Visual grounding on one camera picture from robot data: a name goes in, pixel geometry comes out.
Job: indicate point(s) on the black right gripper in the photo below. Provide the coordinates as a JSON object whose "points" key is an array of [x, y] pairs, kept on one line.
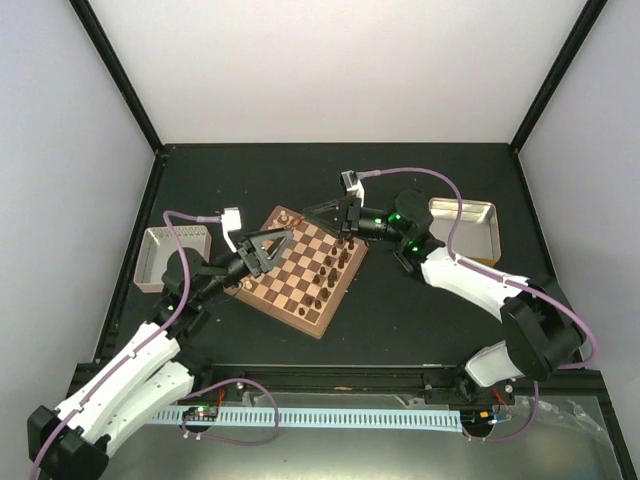
{"points": [[347, 216]]}

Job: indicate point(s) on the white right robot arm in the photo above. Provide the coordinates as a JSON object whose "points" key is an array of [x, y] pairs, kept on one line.
{"points": [[541, 334]]}

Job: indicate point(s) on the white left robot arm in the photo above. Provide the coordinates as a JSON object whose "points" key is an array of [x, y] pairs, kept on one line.
{"points": [[78, 438]]}

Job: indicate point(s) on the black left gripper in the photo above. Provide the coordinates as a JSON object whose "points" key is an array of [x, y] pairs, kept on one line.
{"points": [[245, 245]]}

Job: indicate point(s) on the black right corner frame post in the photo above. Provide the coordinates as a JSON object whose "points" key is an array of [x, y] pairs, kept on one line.
{"points": [[571, 46]]}

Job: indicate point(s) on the gold metal tin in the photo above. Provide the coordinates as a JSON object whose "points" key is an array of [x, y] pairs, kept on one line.
{"points": [[477, 234]]}

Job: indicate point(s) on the white slotted cable duct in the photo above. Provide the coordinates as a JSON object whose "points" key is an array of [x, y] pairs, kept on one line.
{"points": [[333, 418]]}

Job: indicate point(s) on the black corner frame post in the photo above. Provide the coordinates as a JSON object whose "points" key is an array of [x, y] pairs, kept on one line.
{"points": [[110, 59], [571, 46]]}

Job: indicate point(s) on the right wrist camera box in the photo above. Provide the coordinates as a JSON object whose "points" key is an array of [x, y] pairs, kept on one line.
{"points": [[352, 185]]}

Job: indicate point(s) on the wooden chess board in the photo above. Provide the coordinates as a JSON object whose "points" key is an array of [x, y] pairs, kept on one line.
{"points": [[281, 292]]}

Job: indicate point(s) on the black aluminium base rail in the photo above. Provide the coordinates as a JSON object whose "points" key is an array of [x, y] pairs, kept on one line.
{"points": [[576, 435]]}

